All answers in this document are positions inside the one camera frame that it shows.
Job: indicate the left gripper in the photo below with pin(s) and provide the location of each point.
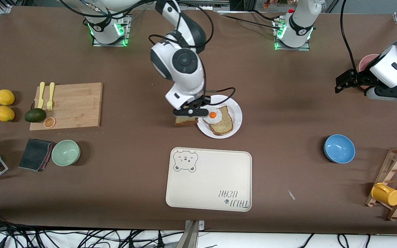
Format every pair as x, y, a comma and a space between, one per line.
363, 78

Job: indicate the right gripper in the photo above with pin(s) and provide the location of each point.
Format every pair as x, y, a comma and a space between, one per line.
203, 101

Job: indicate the brown bread slice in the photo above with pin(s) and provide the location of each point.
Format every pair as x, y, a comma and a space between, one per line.
224, 125
185, 121

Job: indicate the white round plate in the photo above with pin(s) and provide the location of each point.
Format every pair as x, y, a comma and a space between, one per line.
235, 115

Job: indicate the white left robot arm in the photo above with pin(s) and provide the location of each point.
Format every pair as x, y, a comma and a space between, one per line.
300, 20

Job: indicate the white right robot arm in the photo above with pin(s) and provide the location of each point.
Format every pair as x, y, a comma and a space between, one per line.
184, 62

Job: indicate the pink bowl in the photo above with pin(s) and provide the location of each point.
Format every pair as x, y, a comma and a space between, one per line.
365, 62

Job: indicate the fried egg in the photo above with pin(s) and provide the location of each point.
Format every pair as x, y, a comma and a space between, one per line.
215, 117

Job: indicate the blue bowl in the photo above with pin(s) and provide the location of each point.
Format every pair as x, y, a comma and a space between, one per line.
339, 148

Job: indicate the cream tray with bear print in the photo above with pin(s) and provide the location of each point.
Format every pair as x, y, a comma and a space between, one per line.
209, 179

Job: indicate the wooden peg rack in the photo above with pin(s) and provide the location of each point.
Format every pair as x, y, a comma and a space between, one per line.
396, 179

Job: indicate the wooden cutting board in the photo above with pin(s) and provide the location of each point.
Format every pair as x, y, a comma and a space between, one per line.
74, 106

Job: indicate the yellow mug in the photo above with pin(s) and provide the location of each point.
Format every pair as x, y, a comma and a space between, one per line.
386, 194

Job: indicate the white paper scrap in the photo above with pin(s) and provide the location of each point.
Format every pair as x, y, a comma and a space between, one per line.
291, 195

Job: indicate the pale green bowl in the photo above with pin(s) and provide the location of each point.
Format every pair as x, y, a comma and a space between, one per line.
65, 153

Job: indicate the yellow plastic fork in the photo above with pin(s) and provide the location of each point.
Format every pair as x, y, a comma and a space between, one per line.
51, 94

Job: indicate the orange slice toy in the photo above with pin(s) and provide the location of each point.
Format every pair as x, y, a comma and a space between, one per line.
49, 122

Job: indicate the yellow plastic knife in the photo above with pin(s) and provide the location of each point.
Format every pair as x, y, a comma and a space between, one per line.
41, 94

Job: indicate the pink folded cloth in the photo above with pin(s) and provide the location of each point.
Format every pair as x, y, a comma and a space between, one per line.
49, 153

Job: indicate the dark green avocado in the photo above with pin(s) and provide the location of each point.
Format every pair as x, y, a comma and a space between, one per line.
35, 115

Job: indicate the metal peeler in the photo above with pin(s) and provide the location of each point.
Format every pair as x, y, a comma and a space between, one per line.
33, 104

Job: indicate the dark grey folded cloth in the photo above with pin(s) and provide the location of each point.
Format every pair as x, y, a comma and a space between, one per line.
33, 154

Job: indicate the yellow lemon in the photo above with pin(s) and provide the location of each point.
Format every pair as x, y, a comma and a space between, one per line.
5, 97
4, 113

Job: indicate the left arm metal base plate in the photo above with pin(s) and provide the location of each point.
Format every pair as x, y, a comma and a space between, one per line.
277, 44

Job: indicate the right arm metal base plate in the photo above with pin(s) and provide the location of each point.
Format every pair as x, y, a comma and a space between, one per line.
126, 29

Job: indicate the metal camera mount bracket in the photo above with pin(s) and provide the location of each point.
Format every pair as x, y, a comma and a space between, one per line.
192, 236

